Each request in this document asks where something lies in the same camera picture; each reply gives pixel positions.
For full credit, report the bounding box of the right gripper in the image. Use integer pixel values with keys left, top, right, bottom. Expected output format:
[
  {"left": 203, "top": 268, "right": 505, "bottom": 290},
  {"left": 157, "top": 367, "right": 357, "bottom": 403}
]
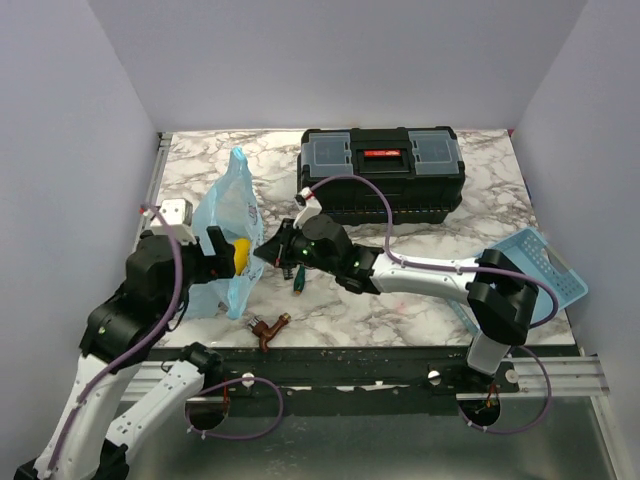
[{"left": 254, "top": 219, "right": 338, "bottom": 277}]

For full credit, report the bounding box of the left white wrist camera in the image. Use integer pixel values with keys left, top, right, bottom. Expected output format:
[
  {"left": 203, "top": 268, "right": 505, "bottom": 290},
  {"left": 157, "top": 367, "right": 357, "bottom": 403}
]
[{"left": 141, "top": 198, "right": 197, "bottom": 245}]

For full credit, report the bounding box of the green handled screwdriver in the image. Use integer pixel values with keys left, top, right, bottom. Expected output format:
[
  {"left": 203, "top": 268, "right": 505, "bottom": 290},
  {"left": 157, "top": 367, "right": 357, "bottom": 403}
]
[{"left": 293, "top": 265, "right": 306, "bottom": 295}]

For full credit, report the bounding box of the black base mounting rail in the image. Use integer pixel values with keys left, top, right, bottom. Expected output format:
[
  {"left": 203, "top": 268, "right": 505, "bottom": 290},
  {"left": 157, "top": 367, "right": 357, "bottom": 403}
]
[{"left": 187, "top": 347, "right": 519, "bottom": 422}]

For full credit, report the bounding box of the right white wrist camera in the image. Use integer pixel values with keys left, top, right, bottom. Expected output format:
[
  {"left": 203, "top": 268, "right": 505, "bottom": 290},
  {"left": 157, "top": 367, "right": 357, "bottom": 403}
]
[{"left": 294, "top": 187, "right": 322, "bottom": 229}]

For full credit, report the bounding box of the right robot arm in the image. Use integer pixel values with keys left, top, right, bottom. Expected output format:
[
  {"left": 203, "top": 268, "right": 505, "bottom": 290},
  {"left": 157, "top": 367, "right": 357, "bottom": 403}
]
[{"left": 254, "top": 214, "right": 539, "bottom": 392}]

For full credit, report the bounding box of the yellow fake lemon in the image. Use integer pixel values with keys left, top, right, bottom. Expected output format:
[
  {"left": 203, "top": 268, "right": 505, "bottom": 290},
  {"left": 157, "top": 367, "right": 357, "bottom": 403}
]
[{"left": 233, "top": 238, "right": 251, "bottom": 276}]

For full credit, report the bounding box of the brown brass faucet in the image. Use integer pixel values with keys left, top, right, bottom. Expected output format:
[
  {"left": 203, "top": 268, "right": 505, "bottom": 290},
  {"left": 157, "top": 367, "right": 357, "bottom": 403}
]
[{"left": 248, "top": 313, "right": 291, "bottom": 353}]

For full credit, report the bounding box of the black plastic toolbox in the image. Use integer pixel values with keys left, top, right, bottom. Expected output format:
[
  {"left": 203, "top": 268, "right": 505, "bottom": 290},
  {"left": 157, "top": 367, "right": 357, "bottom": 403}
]
[{"left": 297, "top": 126, "right": 466, "bottom": 226}]

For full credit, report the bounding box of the light blue plastic basket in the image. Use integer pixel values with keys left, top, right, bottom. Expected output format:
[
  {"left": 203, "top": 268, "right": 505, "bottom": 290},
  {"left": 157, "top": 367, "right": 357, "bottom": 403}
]
[{"left": 446, "top": 227, "right": 588, "bottom": 336}]

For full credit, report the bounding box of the light blue plastic bag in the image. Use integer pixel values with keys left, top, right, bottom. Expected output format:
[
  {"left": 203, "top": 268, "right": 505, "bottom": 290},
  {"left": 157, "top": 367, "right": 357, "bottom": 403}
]
[{"left": 186, "top": 147, "right": 264, "bottom": 320}]

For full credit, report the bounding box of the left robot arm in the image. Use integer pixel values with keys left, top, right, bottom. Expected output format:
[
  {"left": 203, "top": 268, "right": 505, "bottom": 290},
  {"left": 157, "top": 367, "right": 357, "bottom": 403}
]
[{"left": 14, "top": 227, "right": 235, "bottom": 479}]

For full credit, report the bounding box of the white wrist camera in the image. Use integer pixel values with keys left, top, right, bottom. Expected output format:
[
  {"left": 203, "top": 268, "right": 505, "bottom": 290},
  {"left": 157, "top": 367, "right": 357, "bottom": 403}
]
[
  {"left": 294, "top": 187, "right": 322, "bottom": 229},
  {"left": 141, "top": 198, "right": 197, "bottom": 245}
]

